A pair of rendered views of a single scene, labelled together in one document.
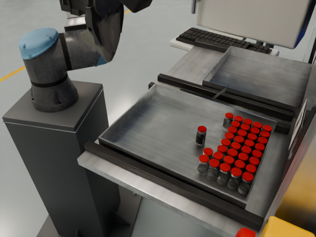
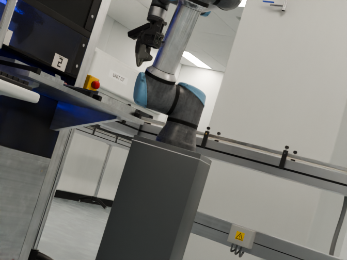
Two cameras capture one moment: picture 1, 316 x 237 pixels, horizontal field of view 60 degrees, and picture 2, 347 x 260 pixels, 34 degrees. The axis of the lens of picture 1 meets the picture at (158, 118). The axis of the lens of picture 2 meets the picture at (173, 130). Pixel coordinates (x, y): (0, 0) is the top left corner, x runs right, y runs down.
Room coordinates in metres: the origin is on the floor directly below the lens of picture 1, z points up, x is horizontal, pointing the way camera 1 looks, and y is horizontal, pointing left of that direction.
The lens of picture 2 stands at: (2.84, 0.42, 0.69)
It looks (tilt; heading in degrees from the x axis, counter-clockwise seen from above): 4 degrees up; 183
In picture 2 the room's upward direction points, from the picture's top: 17 degrees clockwise
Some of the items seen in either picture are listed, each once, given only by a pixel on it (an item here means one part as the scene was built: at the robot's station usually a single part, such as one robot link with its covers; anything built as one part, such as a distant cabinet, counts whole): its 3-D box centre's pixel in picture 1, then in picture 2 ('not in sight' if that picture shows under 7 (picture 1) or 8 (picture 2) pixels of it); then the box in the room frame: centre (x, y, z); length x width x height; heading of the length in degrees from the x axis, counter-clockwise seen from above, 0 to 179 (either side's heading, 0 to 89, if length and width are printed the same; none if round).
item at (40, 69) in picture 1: (44, 54); (186, 103); (0.76, 0.34, 0.96); 0.13 x 0.12 x 0.14; 111
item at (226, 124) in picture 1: (227, 122); not in sight; (0.51, -0.17, 0.90); 0.02 x 0.02 x 0.05
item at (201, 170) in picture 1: (202, 165); not in sight; (0.37, -0.09, 0.90); 0.02 x 0.02 x 0.05
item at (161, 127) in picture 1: (190, 134); (85, 97); (0.47, -0.08, 0.90); 0.34 x 0.26 x 0.04; 60
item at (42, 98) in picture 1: (52, 86); (178, 134); (0.76, 0.35, 0.84); 0.15 x 0.15 x 0.10
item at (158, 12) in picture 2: not in sight; (157, 14); (0.49, 0.11, 1.32); 0.08 x 0.08 x 0.05
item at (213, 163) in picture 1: (225, 146); not in sight; (0.43, -0.15, 0.90); 0.18 x 0.02 x 0.05; 150
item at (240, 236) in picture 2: not in sight; (241, 236); (-0.07, 0.78, 0.50); 0.12 x 0.05 x 0.09; 61
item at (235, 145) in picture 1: (235, 149); not in sight; (0.42, -0.17, 0.90); 0.18 x 0.02 x 0.05; 150
